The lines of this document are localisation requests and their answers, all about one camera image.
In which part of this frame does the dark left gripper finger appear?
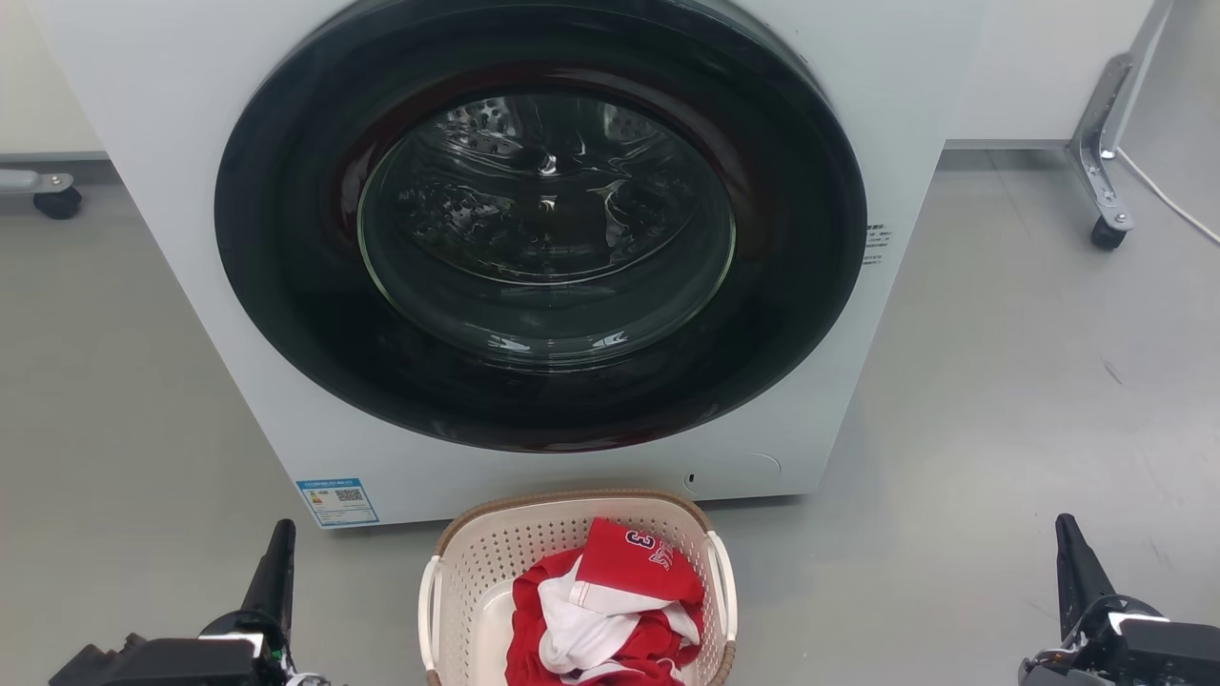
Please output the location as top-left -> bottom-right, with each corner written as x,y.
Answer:
241,519 -> 297,632

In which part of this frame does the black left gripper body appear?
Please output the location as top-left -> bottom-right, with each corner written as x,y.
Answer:
48,611 -> 293,686

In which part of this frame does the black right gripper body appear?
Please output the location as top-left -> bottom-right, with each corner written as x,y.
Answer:
1020,595 -> 1220,686

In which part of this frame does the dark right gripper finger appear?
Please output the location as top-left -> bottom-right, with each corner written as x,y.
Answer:
1055,514 -> 1117,640

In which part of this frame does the cream perforated laundry basket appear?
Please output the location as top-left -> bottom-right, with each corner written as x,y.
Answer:
417,489 -> 740,686

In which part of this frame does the blue energy label sticker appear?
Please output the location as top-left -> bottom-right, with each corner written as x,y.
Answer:
295,477 -> 379,528

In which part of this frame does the black round washer door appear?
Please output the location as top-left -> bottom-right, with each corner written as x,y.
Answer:
214,0 -> 868,454

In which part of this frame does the red and white jersey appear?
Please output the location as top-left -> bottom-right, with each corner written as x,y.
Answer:
505,517 -> 707,686

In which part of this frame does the round white filter cover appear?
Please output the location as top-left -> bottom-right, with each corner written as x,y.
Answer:
681,452 -> 783,497

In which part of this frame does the tall silver metal stand leg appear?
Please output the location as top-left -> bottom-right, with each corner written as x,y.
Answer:
1067,0 -> 1175,234

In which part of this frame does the short grey metal stand foot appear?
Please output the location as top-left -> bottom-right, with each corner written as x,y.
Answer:
0,169 -> 75,196

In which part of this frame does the white front-load washing machine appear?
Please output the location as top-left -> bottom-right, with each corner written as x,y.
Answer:
29,0 -> 989,530

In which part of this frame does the steel perforated washer drum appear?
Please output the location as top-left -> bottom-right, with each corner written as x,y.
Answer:
357,91 -> 737,369

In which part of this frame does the thin white cable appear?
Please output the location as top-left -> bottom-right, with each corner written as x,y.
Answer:
1115,148 -> 1220,247

